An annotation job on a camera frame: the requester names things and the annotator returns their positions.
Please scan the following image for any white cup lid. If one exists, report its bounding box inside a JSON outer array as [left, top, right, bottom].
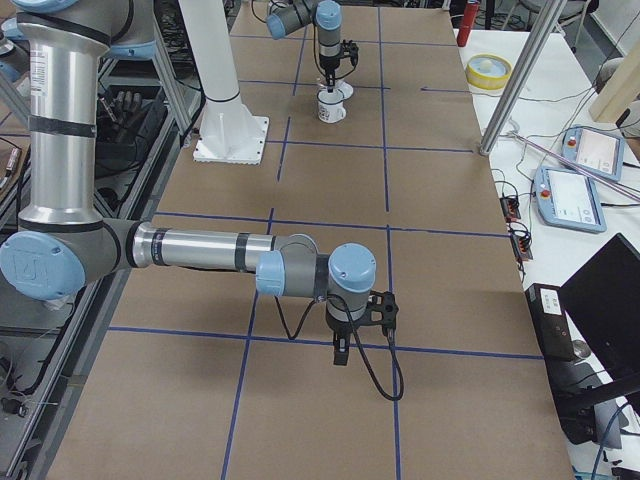
[[337, 82, 354, 100]]

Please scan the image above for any clear plastic funnel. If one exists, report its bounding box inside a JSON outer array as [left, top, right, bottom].
[[317, 82, 344, 106]]

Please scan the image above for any white enamel cup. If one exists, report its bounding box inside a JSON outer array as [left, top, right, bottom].
[[317, 100, 346, 124]]

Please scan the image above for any yellow tape roll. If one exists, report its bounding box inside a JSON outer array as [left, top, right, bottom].
[[465, 54, 512, 91]]

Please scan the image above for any red cylinder bottle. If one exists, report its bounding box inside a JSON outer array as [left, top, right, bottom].
[[456, 0, 481, 47]]

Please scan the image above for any black computer box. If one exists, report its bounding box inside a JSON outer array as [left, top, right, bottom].
[[525, 283, 578, 362]]

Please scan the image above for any red connector board lower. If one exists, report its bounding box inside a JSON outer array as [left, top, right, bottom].
[[510, 230, 533, 262]]

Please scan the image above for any red connector board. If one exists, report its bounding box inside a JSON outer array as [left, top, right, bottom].
[[510, 230, 533, 262], [500, 196, 521, 222]]

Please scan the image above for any red connector board upper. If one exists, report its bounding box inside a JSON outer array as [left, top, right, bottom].
[[500, 196, 521, 222]]

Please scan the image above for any teach pendant near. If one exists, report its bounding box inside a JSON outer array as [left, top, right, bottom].
[[534, 166, 607, 233]]

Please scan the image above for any teach pendant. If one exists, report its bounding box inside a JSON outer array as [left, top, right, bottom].
[[562, 125, 625, 181], [534, 166, 607, 233]]

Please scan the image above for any black monitor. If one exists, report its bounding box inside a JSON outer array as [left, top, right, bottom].
[[560, 233, 639, 379]]

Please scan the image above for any teach pendant far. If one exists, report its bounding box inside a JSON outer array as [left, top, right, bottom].
[[562, 125, 625, 181]]

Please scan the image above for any wooden beam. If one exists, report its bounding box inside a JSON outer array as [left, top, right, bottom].
[[589, 42, 640, 123]]

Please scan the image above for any grabber stick tool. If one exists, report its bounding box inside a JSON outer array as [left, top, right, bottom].
[[506, 131, 639, 204]]

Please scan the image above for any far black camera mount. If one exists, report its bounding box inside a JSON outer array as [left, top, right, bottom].
[[340, 40, 359, 69]]

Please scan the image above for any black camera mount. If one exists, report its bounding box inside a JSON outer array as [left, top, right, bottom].
[[360, 290, 399, 338], [340, 40, 359, 69]]

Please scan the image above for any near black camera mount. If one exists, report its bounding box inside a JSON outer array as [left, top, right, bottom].
[[360, 290, 399, 338]]

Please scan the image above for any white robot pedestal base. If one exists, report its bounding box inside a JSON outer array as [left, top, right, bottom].
[[179, 0, 269, 165]]

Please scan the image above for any aluminium frame post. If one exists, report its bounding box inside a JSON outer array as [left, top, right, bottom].
[[479, 0, 567, 156]]

